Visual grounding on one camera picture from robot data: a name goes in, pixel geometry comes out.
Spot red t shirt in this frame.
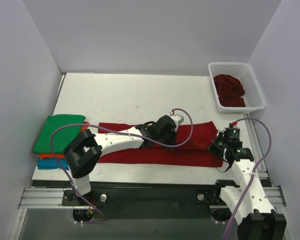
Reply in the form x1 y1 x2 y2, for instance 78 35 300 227
98 121 223 168

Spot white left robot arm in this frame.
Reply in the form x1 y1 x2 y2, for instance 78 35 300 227
63 114 184 206

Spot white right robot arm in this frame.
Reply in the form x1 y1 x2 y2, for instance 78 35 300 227
208 125 287 240

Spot dark red crumpled shirt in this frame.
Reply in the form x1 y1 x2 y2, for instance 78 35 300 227
213 74 246 108

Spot white plastic basket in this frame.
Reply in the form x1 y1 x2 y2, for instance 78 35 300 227
208 62 266 114

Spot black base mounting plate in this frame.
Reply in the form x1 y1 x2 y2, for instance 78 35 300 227
61 182 232 222

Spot green folded t shirt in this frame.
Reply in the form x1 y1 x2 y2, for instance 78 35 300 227
33 114 86 153

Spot blue folded t shirt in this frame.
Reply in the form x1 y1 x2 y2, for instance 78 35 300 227
37 158 69 170

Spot orange folded t shirt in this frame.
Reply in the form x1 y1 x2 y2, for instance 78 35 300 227
33 118 88 160

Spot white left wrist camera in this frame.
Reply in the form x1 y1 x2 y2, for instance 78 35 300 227
169 111 184 125

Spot aluminium extrusion rail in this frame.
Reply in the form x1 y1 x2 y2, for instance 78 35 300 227
18 186 286 209

